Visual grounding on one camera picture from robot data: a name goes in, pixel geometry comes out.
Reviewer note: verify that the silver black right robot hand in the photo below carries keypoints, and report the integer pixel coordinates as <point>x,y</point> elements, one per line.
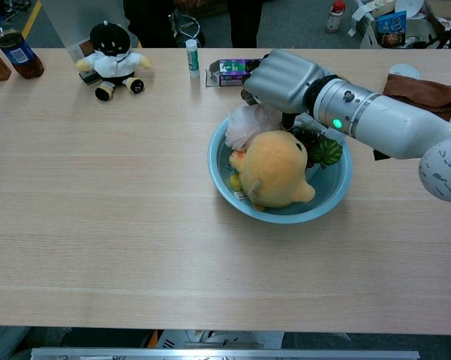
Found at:
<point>281,82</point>

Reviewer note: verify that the purple artificial grape bunch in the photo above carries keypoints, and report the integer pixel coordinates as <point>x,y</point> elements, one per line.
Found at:
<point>326,150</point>

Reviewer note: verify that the orange plush chick toy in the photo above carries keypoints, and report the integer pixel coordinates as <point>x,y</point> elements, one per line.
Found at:
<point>274,168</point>

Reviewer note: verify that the light blue plastic basin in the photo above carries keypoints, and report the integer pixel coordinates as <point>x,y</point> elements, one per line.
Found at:
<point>322,198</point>

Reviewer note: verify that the purple toothpaste box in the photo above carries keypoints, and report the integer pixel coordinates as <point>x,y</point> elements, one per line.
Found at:
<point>229,69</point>

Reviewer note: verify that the red-capped white bottle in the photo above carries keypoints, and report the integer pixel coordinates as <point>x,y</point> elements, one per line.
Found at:
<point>335,17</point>

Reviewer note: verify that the white green glue stick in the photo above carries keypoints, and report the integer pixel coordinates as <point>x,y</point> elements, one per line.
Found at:
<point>192,60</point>

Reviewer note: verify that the chrome chair base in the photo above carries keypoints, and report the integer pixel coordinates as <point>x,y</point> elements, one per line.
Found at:
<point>187,26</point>

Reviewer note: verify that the blue cookie snack bag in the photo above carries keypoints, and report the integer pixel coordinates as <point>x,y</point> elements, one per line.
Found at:
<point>392,30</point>

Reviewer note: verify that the white round lid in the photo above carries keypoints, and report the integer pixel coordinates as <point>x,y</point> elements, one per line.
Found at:
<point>404,70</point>

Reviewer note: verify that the brown folded cloth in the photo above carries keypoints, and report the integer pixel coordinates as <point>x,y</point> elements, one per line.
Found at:
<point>420,93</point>

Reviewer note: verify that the white storage box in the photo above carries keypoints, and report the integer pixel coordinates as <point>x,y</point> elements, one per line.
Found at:
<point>416,32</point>

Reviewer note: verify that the person in black trousers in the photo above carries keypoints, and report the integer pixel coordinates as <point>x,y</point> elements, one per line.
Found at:
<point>150,22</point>

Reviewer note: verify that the black-headed plush doll white coat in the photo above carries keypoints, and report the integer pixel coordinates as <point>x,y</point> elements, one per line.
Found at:
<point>112,62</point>

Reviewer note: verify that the small brown white box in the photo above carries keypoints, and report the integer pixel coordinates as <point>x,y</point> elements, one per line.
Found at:
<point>80,50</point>

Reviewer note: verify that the cola bottle blue label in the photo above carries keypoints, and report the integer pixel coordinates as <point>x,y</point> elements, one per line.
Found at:
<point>18,56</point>

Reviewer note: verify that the aluminium profile rail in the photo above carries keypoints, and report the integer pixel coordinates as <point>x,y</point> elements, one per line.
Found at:
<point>225,354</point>

